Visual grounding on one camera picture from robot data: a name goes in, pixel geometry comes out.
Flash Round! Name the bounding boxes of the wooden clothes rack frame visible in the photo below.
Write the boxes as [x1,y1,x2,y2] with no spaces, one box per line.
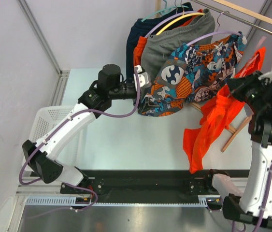
[155,0,272,153]

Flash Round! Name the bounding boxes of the yellow hanger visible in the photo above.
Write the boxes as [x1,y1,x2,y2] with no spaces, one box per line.
[156,12,205,35]

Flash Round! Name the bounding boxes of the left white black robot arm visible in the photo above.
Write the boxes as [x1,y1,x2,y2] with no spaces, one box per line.
[22,64,151,193]

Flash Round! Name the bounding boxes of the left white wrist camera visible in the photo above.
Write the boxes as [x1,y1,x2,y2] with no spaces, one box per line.
[133,65,152,90]

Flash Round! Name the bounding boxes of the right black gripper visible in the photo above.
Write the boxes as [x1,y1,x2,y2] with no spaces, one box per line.
[226,70,270,113]

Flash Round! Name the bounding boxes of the teal hanger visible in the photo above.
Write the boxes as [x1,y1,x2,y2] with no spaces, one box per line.
[141,0,177,22]

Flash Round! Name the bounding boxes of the patterned blue orange shorts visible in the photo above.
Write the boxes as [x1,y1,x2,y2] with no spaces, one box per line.
[138,31,247,117]

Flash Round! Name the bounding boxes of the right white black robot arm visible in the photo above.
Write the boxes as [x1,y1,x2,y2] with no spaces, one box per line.
[222,71,272,231]

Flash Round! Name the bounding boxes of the aluminium frame post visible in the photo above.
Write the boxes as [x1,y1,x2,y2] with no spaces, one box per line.
[16,0,63,75]

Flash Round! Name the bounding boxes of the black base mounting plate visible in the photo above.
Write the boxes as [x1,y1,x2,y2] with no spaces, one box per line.
[59,169,250,210]

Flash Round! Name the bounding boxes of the navy blue shorts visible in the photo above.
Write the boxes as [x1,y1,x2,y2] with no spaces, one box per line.
[126,2,194,83]

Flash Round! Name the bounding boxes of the grey shorts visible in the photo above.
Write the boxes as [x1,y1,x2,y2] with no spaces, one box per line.
[140,9,215,81]

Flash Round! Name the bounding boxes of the white plastic laundry basket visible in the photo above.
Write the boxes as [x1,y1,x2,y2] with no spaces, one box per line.
[29,105,87,168]

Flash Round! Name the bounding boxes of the purple hanger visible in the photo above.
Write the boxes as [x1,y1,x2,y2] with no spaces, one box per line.
[144,10,196,38]
[186,11,241,46]

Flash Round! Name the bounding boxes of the bright orange shorts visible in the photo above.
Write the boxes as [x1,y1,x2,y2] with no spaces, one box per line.
[183,47,267,174]

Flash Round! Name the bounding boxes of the purple hanger front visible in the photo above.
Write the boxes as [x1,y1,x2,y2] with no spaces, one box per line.
[186,11,241,46]

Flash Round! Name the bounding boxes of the white slotted cable duct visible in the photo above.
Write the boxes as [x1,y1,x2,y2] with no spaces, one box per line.
[26,196,208,207]

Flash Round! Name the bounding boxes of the purple hanger rear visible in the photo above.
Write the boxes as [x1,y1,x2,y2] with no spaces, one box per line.
[144,10,196,38]

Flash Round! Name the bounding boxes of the metal clothes rail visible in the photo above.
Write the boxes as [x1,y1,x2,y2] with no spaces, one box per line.
[193,0,272,38]

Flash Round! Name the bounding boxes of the dark orange hanging shorts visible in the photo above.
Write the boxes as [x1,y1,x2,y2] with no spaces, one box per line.
[133,9,204,73]

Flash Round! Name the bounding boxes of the pink wire hanger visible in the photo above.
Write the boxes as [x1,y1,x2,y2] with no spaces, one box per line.
[231,36,266,79]

